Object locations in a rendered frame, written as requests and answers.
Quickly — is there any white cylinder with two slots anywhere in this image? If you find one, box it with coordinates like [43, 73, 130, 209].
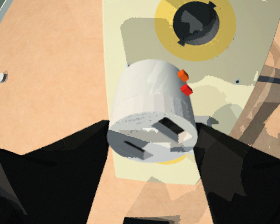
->
[106, 59, 197, 163]

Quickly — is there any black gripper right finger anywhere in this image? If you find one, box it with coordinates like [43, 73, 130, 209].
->
[192, 122, 280, 224]

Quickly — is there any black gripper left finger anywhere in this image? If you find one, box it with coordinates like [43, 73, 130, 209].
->
[0, 119, 110, 224]

